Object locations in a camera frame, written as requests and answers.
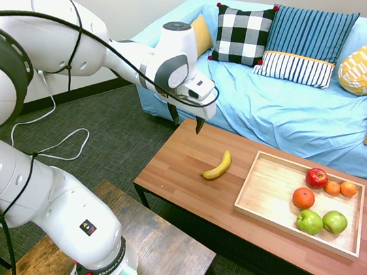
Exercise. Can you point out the light wooden tray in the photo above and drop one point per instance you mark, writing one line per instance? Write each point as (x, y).
(268, 194)

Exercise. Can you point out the sofa with blue cover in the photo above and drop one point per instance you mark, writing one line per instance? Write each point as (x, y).
(283, 117)

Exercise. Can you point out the large orange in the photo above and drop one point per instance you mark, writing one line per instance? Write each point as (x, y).
(303, 198)

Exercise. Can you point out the small orange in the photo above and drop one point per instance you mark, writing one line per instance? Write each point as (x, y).
(332, 188)
(348, 188)

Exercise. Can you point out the blue striped pillow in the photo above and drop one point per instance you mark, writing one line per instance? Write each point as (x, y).
(310, 29)

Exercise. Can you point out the yellow white patterned pillow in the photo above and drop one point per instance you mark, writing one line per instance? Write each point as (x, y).
(363, 69)

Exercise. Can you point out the plain yellow pillow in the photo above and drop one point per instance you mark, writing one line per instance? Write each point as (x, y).
(202, 35)

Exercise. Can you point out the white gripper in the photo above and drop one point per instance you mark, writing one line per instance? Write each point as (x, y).
(206, 104)

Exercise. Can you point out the reddish wooden coffee table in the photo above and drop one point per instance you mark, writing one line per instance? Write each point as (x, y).
(179, 164)

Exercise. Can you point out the white navy striped pillow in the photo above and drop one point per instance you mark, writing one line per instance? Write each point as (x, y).
(294, 66)

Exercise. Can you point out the dark wooden robot table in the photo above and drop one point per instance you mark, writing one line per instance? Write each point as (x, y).
(169, 250)

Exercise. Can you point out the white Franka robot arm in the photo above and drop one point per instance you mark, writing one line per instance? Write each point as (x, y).
(63, 215)

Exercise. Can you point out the yellow banana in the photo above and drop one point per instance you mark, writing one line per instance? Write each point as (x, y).
(218, 170)

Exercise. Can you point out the black white checkered pillow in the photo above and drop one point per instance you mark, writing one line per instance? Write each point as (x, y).
(242, 36)

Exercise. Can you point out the green apple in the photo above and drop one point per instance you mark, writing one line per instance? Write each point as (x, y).
(335, 222)
(309, 223)

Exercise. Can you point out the red apple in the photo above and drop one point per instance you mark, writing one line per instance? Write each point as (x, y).
(316, 178)

